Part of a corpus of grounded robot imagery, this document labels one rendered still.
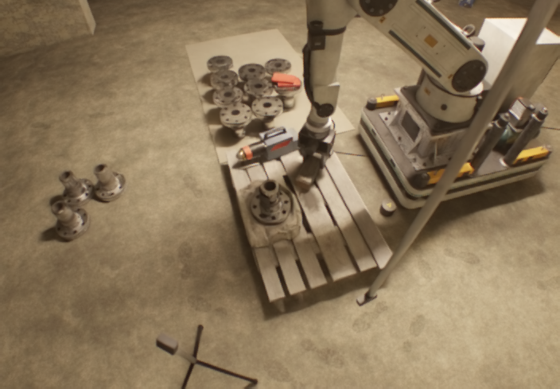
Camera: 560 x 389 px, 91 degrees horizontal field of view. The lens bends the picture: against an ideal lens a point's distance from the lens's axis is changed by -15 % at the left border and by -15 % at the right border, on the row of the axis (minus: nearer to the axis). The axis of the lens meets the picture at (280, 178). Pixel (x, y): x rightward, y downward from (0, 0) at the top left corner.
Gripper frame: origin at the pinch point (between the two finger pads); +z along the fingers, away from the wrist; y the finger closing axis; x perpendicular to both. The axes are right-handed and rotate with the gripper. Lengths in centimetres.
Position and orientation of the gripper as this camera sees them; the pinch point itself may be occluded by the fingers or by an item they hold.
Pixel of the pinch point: (313, 161)
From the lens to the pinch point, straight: 231.4
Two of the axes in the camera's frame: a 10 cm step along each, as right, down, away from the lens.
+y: -9.1, -3.2, 2.6
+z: 0.0, 6.3, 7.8
